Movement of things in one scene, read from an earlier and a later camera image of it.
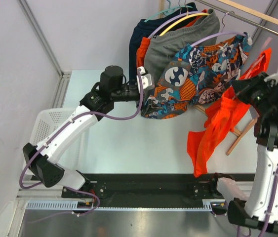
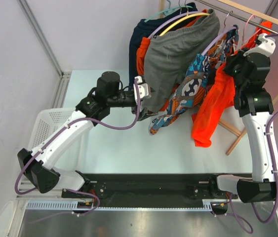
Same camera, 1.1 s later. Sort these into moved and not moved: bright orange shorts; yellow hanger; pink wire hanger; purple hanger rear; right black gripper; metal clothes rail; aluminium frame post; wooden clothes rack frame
Moved: pink wire hanger; bright orange shorts; right black gripper
Not moved: metal clothes rail; purple hanger rear; aluminium frame post; wooden clothes rack frame; yellow hanger
